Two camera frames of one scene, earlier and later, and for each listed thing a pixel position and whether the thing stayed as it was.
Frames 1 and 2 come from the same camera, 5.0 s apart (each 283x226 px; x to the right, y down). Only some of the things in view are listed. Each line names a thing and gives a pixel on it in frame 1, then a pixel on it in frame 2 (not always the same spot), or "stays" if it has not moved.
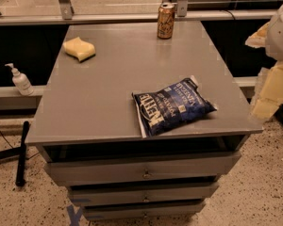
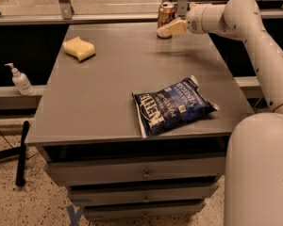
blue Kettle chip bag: [163, 109] stays
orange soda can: [165, 21] stays
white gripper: [281, 35] -> [194, 19]
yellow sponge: [81, 50] stays
